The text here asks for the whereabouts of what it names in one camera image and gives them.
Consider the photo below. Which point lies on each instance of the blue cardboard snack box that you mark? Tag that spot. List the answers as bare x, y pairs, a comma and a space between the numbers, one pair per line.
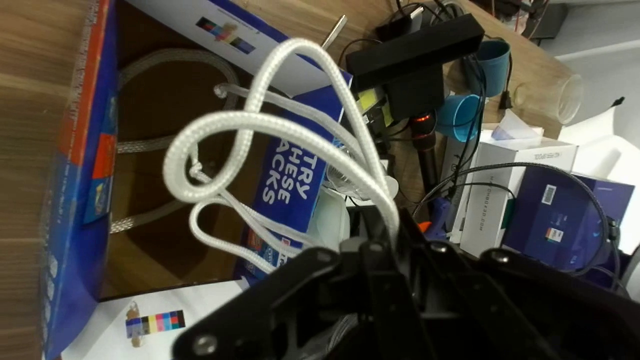
72, 201

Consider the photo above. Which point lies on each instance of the large clear plastic cup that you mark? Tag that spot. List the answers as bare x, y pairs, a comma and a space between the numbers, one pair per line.
551, 96

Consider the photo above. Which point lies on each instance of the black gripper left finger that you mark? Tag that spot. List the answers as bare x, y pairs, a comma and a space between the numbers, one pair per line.
321, 306

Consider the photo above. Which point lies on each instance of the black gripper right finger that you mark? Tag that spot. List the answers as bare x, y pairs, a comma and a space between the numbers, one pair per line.
520, 313

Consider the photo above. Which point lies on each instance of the black stereo camera bar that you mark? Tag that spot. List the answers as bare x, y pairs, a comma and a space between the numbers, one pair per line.
412, 50

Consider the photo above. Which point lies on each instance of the white carton box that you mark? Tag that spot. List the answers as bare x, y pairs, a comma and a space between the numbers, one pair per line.
486, 201

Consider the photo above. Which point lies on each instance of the purple blue product box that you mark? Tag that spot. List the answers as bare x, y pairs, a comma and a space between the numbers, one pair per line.
573, 207

